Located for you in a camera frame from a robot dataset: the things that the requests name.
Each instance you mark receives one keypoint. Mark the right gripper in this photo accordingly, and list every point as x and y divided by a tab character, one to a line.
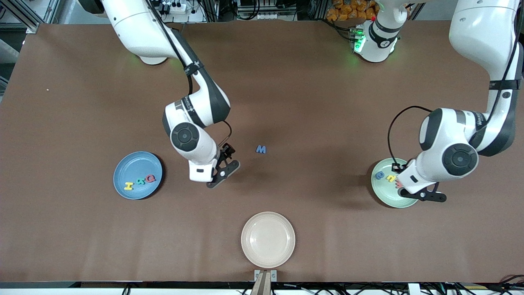
226	153

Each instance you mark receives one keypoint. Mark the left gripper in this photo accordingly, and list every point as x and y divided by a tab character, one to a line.
396	167

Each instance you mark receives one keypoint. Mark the yellow foam letter h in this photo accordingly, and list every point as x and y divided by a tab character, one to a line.
128	186
391	178

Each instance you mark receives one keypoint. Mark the blue foam letter a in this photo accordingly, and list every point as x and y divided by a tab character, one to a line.
377	175

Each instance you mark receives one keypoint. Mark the blue foam letter M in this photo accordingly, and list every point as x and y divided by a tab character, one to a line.
261	150

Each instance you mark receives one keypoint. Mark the red foam letter Q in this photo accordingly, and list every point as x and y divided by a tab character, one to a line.
149	178

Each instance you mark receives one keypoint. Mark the teal foam letter R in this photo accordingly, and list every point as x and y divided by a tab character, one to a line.
141	181

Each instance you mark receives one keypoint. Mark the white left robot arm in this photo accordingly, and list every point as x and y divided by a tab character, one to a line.
483	32

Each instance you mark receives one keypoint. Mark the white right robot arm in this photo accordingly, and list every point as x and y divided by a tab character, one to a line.
139	28

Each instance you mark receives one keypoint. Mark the green plate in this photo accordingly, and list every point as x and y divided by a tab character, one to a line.
382	190

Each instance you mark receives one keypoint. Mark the blue plate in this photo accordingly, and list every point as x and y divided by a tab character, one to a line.
137	166

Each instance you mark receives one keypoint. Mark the beige plate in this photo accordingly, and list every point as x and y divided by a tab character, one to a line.
268	239

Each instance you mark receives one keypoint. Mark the white power strip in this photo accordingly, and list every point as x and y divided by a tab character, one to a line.
176	7
266	16

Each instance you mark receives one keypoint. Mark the orange items pile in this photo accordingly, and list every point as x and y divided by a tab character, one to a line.
348	10

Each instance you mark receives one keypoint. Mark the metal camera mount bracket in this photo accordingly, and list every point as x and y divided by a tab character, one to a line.
258	273

